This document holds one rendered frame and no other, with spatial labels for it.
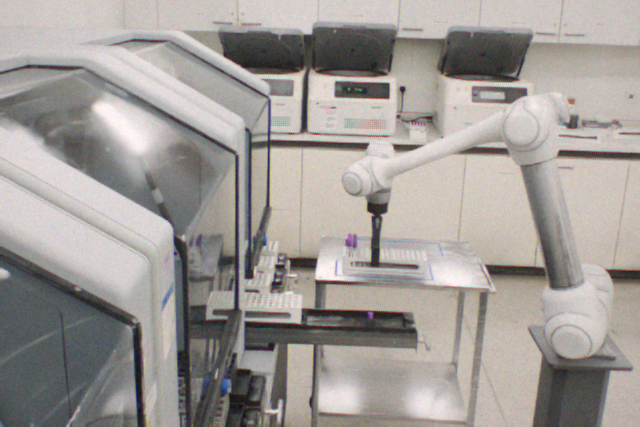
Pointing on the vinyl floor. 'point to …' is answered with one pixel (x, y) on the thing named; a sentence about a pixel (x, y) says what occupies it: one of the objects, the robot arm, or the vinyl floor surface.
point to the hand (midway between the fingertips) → (374, 255)
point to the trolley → (447, 382)
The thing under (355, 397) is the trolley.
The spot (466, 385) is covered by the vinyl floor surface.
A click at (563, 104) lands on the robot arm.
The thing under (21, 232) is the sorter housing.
